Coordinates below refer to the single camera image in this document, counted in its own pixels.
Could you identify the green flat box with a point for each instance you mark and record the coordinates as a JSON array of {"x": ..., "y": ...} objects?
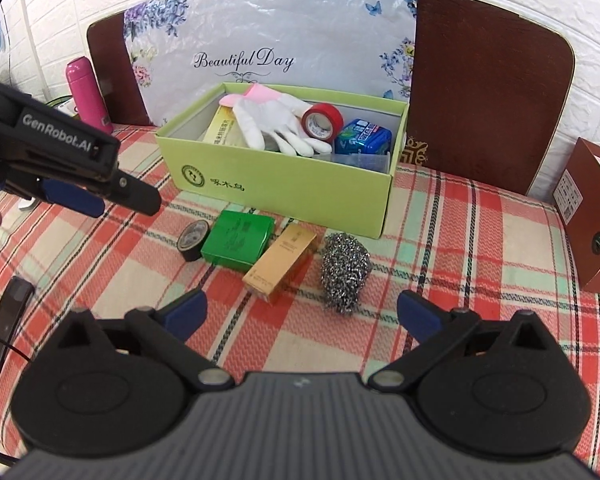
[{"x": 237, "y": 240}]

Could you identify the pink thermos bottle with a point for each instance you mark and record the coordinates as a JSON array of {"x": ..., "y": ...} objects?
[{"x": 86, "y": 95}]

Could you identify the gold tan box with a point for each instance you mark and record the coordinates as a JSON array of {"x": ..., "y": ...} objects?
[{"x": 279, "y": 262}]

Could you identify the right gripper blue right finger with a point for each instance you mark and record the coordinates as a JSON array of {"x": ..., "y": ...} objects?
[{"x": 421, "y": 318}]

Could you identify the red tape roll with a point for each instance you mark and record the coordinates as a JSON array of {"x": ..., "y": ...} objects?
[{"x": 322, "y": 121}]

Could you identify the yellow white medicine box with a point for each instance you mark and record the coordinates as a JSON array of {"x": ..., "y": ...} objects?
[{"x": 224, "y": 130}]

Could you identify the green tray with clutter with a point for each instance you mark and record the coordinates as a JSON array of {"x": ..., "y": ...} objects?
[{"x": 64, "y": 104}]

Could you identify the floral Beautiful Day mattress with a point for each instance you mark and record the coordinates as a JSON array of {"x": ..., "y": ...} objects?
[{"x": 180, "y": 49}]

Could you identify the steel wool scrubber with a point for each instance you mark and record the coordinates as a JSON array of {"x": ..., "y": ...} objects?
[{"x": 345, "y": 268}]

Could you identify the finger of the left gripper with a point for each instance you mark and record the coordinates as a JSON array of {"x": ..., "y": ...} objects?
[
  {"x": 134, "y": 194},
  {"x": 72, "y": 197}
]

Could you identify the plaid bed sheet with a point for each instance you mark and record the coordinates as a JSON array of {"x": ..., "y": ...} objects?
[{"x": 458, "y": 242}]

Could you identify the lime green storage box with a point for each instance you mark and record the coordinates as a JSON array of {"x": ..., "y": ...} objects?
[{"x": 314, "y": 190}]

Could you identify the black tape roll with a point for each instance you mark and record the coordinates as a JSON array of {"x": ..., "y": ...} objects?
[{"x": 191, "y": 240}]

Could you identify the blue tissue pack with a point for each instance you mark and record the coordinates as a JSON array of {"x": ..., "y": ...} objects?
[{"x": 361, "y": 137}]

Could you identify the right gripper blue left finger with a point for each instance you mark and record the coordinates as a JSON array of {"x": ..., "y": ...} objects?
[{"x": 184, "y": 315}]

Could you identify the black smartphone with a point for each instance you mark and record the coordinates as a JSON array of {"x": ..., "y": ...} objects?
[{"x": 13, "y": 303}]

